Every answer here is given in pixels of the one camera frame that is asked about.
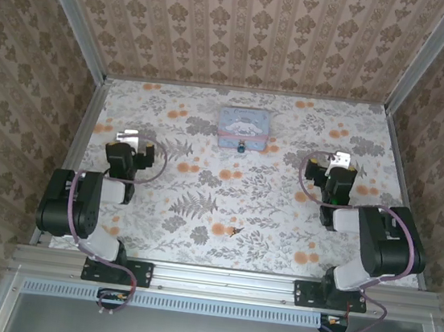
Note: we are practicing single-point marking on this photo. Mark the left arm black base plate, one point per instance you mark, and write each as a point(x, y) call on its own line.
point(140, 273)

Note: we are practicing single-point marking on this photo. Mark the aluminium side rail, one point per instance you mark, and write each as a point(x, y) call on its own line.
point(90, 117)
point(399, 155)

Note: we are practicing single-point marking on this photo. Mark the small blue padlock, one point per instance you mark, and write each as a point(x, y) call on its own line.
point(241, 148)

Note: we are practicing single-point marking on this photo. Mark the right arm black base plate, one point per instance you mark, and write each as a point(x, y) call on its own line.
point(303, 293)

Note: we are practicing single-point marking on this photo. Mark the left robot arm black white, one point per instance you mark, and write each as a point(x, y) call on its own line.
point(87, 206)

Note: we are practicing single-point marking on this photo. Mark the wrist camera box silver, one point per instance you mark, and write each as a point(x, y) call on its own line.
point(127, 136)
point(342, 159)

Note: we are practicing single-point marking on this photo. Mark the aluminium frame rail wide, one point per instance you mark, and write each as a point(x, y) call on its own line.
point(223, 283)

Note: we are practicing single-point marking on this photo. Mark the blue cartoon tin box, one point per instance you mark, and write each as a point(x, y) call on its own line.
point(243, 126)

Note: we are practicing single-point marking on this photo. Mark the right wrist camera box silver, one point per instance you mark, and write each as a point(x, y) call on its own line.
point(342, 159)

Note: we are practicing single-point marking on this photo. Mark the thin aluminium rail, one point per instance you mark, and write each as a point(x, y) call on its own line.
point(247, 91)

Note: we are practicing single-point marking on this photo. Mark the aluminium corner post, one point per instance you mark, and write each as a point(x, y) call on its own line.
point(75, 14)
point(425, 57)

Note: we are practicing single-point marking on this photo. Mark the small metal key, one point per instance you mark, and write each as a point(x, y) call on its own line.
point(234, 231)

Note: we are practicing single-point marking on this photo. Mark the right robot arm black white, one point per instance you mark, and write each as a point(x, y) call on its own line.
point(383, 242)

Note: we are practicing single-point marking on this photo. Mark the floral patterned table cover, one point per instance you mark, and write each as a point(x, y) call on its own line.
point(262, 203)

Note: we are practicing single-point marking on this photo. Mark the left wrist camera box silver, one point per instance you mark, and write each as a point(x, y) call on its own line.
point(127, 136)

